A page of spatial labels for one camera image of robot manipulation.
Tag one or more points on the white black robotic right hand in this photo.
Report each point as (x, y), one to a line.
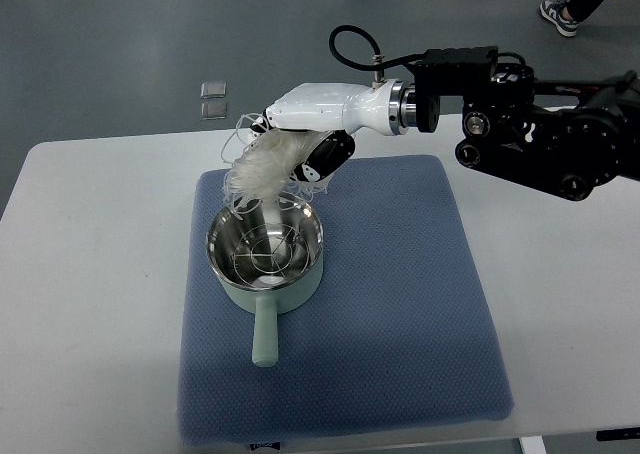
(339, 110)

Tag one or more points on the white vermicelli noodle nest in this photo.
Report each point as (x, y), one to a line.
(265, 169)

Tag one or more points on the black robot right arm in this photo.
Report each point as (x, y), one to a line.
(564, 138)

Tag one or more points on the mint green steel pot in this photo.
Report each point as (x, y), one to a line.
(270, 261)

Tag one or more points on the upper metal floor plate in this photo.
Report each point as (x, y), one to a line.
(213, 89)

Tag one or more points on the metal floor plate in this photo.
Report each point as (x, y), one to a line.
(213, 110)
(213, 89)

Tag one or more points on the lower metal floor plate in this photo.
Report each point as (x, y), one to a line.
(213, 110)

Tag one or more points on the blue textured cloth mat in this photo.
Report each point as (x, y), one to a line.
(398, 334)

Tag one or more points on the person's leg with sneaker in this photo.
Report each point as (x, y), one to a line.
(566, 15)

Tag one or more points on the white table leg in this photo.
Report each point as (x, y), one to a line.
(532, 445)

